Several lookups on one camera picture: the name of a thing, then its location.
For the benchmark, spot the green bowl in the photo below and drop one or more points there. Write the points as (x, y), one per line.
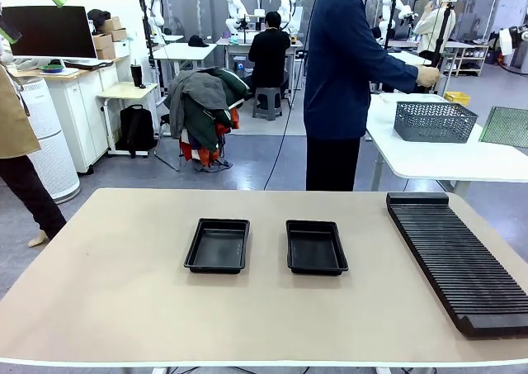
(52, 68)

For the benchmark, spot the coat pile on chair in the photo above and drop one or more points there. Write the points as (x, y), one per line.
(198, 105)

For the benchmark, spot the white workbench desk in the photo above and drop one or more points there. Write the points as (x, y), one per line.
(233, 50)

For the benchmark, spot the small wooden-top rolling table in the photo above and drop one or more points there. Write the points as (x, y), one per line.
(128, 91)

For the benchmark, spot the seated person in black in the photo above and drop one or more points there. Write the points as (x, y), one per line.
(270, 56)

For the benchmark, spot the white side table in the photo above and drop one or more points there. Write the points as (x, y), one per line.
(437, 159)

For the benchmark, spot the black plastic ESD tray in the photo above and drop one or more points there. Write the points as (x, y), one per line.
(315, 252)
(216, 250)

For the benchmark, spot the black keyboard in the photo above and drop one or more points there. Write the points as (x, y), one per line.
(88, 64)

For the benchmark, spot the black backpack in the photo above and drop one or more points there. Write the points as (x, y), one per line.
(136, 130)

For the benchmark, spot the person in navy coat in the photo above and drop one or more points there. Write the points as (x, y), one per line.
(334, 81)

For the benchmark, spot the wooden shelf rack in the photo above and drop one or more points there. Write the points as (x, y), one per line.
(470, 60)

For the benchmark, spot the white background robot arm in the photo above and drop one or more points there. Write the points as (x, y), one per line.
(235, 6)
(286, 12)
(389, 12)
(154, 15)

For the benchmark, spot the person in cream shirt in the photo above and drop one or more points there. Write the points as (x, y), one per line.
(431, 23)

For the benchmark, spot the grey perforated plastic basket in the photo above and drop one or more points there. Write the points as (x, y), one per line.
(435, 122)

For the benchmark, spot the person's bare hand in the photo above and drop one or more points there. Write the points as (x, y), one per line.
(428, 77)

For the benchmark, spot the black tumbler cup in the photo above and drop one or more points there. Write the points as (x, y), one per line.
(136, 77)

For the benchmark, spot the white cabinet desk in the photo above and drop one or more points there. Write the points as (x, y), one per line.
(78, 93)

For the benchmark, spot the white small box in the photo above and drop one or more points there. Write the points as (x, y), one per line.
(121, 49)

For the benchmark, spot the black baseball cap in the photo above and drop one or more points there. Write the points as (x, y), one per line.
(198, 41)

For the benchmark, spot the long white background desk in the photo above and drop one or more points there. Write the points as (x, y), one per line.
(406, 57)

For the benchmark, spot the yellow plastic bin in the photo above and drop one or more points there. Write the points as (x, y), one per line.
(457, 98)

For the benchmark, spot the cardboard box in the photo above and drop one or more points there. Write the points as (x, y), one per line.
(102, 41)
(106, 53)
(118, 34)
(112, 24)

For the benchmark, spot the black camera tripod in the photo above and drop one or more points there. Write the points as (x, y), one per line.
(443, 39)

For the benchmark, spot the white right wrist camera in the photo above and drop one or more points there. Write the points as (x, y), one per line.
(506, 41)

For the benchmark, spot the black slotted board rack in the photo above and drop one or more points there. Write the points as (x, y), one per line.
(462, 266)

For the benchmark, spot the black camera stand pole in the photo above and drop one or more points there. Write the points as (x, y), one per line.
(389, 27)

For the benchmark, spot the grey plastic stool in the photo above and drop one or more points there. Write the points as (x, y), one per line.
(267, 101)

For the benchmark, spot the black computer monitor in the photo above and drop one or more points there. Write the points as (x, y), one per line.
(49, 31)

